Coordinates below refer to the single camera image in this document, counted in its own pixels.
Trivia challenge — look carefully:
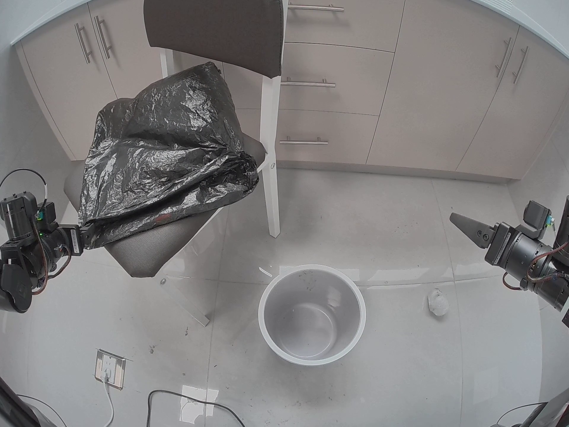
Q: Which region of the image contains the white trash bin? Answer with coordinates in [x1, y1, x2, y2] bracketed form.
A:
[258, 264, 367, 366]

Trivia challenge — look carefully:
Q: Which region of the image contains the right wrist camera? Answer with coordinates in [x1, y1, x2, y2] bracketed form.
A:
[516, 200, 550, 241]

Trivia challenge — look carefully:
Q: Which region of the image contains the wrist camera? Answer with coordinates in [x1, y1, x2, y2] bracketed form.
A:
[516, 200, 550, 241]
[36, 201, 57, 235]

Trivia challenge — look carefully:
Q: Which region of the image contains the grey padded white-framed chair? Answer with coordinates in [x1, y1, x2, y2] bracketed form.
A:
[63, 0, 285, 327]

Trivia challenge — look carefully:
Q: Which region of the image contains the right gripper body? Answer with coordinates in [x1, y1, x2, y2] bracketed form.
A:
[486, 222, 542, 280]

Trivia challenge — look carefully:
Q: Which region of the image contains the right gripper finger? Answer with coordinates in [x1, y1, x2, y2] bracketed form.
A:
[450, 213, 494, 237]
[452, 219, 491, 251]

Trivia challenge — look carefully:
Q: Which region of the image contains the black cable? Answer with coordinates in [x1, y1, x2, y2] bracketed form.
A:
[0, 168, 48, 205]
[148, 389, 245, 427]

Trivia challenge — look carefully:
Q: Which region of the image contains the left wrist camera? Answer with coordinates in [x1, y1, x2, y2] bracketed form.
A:
[36, 201, 57, 235]

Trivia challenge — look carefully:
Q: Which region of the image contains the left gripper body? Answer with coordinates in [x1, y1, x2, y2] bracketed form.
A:
[56, 221, 98, 257]

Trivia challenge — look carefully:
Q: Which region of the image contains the white cable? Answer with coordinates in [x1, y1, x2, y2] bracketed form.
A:
[101, 372, 115, 427]

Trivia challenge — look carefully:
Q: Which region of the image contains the black plastic bag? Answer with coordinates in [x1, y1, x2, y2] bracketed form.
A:
[78, 60, 259, 250]

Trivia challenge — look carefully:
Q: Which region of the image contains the beige cabinet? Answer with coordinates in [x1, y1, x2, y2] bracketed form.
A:
[9, 0, 569, 183]

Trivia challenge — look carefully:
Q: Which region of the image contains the crumpled white paper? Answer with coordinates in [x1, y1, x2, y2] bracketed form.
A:
[427, 288, 449, 318]

